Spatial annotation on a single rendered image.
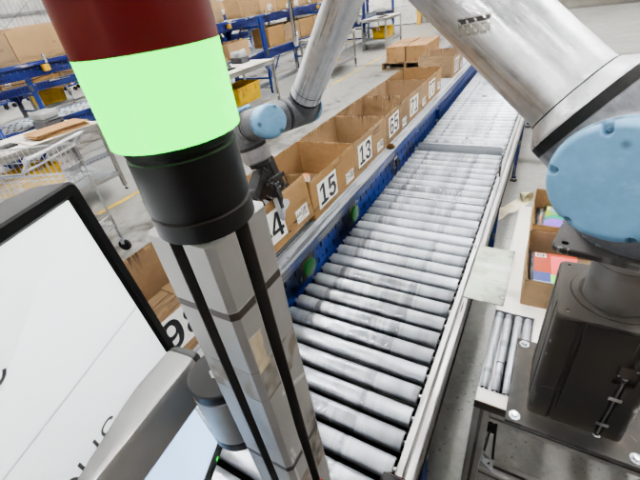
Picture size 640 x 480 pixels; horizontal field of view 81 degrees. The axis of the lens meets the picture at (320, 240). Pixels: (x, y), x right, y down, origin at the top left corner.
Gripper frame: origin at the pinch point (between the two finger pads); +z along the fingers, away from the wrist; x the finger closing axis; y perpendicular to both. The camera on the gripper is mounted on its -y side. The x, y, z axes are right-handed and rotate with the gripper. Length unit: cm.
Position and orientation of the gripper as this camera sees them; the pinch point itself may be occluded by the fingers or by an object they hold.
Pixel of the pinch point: (279, 218)
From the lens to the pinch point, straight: 127.1
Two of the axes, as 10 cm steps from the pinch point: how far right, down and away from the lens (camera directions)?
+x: -8.1, 0.4, 5.9
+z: 3.4, 8.4, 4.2
